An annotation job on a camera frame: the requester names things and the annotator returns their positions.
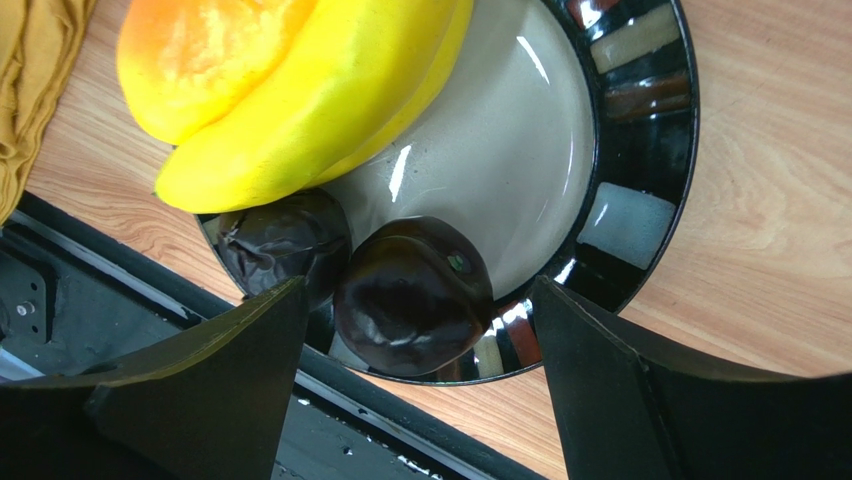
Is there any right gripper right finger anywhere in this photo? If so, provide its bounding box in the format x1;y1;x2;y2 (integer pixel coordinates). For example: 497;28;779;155
531;277;851;479

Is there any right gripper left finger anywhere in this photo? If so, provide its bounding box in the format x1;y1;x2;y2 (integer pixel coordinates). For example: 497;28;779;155
1;278;308;479

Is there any black round plate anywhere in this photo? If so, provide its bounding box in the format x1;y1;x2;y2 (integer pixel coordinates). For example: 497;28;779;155
325;1;700;385

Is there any yellow orange mango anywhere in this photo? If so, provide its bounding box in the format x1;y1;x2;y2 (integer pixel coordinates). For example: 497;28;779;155
116;0;316;145

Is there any yellow banana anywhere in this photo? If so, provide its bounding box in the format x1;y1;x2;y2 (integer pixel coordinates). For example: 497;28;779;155
154;1;474;214

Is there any yellow cloth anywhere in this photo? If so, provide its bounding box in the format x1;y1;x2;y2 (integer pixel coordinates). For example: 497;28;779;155
1;0;96;221

